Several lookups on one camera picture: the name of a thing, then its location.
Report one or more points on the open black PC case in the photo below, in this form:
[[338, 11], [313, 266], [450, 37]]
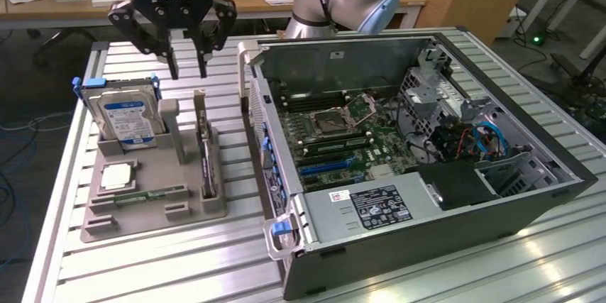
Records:
[[426, 242]]

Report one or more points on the blue case latch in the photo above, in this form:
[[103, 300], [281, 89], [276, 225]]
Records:
[[280, 229]]

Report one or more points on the grey power supply unit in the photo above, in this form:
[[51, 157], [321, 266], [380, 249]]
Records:
[[332, 218]]

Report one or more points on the hard disk in blue caddy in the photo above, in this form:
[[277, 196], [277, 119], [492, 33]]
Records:
[[126, 118]]

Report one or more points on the green RAM stick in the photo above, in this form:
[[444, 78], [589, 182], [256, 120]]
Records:
[[139, 196]]

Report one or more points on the black plastic air shroud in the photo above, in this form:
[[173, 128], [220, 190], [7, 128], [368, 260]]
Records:
[[454, 182]]

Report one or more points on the silver CPU chip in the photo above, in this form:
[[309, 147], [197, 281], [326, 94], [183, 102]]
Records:
[[117, 177]]

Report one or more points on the open metal socket cover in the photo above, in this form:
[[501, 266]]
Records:
[[362, 108]]

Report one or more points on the device with green light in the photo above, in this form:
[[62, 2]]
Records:
[[537, 39]]

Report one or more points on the blue expansion slot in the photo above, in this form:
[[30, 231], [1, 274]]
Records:
[[326, 168]]

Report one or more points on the silver metal disk bay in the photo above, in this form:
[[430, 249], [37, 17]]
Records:
[[426, 79]]

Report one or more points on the grey plastic parts rack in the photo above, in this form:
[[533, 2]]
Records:
[[157, 218]]

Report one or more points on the CPU socket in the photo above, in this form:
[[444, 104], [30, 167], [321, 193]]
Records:
[[330, 123]]

